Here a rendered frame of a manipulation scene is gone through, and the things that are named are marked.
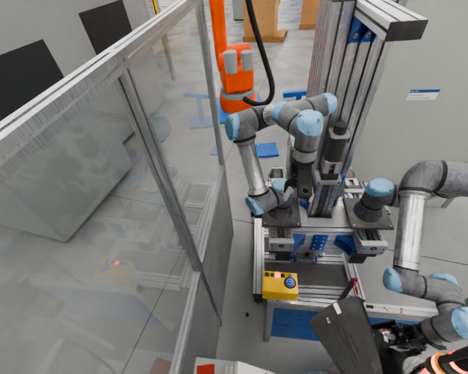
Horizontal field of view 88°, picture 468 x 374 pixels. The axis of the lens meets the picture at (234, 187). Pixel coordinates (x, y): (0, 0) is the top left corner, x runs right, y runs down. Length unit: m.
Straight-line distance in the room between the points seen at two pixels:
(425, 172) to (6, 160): 1.09
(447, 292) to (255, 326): 1.52
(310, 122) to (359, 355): 0.72
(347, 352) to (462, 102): 2.09
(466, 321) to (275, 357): 1.48
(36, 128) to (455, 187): 1.14
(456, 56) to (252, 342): 2.49
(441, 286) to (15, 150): 1.13
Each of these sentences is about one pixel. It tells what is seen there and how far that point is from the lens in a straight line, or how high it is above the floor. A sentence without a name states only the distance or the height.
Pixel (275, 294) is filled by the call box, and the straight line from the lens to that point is 1.23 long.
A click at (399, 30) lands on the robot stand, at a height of 2.01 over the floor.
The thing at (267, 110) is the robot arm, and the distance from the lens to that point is 1.16.
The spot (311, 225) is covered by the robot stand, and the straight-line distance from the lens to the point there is 1.58.
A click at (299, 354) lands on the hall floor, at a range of 2.26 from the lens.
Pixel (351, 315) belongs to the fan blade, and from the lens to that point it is 0.98.
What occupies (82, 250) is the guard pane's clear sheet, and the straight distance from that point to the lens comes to 0.57.
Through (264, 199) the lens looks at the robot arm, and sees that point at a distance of 1.26.
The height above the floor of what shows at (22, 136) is 2.04.
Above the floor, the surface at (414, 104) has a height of 1.20.
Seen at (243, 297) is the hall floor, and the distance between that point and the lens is 2.34.
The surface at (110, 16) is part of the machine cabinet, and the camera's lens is 4.37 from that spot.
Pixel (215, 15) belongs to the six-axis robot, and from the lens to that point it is 4.26.
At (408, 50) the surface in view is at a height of 1.59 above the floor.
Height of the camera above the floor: 2.20
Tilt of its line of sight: 45 degrees down
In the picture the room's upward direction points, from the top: 6 degrees counter-clockwise
